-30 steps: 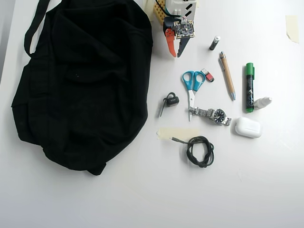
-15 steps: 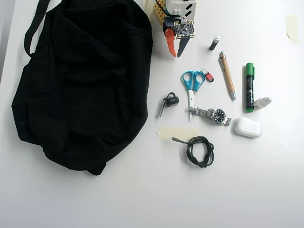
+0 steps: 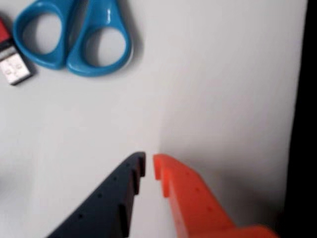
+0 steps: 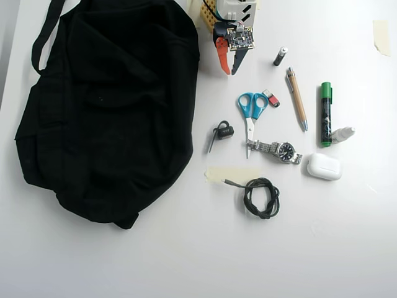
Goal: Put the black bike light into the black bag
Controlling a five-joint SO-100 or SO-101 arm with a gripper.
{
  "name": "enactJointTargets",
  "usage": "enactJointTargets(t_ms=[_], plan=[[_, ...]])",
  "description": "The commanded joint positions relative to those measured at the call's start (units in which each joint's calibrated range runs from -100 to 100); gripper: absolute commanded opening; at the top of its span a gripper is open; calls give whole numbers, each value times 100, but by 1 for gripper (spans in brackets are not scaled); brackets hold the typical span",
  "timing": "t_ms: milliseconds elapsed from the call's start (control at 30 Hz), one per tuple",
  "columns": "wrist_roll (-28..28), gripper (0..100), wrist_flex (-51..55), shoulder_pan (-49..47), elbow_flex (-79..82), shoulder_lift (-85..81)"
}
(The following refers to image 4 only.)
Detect red USB stick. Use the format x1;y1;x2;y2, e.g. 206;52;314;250
261;89;281;109

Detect black fabric bag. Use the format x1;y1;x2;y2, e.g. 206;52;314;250
14;0;201;230

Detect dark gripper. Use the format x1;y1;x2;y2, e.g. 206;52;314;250
213;21;249;76

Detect blue handled scissors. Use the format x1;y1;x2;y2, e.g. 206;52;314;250
238;91;269;160

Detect long beige masking tape strip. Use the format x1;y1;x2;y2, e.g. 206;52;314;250
204;166;263;185

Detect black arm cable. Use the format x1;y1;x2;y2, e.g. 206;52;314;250
202;0;237;25

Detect black AA battery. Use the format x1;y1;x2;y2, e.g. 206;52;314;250
272;46;289;67

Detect coiled black braided cable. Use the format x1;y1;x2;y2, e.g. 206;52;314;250
223;176;282;220

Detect silver metal watch band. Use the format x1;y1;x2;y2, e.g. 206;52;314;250
246;138;303;166

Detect short beige masking tape piece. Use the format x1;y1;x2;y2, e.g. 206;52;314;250
372;19;393;58

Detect black AXA bike light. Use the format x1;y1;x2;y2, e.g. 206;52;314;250
207;120;235;153

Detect wooden ballpoint pen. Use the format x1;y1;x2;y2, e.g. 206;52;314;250
285;65;310;133

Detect white earbuds case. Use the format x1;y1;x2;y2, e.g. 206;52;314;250
303;151;344;181

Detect yellow perforated base block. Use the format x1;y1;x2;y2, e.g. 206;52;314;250
198;0;218;34

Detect bare camera circuit board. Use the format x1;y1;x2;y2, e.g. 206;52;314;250
227;25;257;52

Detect green marker pen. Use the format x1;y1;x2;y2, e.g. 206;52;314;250
319;81;334;148

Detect small white dropper bottle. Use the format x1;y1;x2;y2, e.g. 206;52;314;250
331;126;357;145

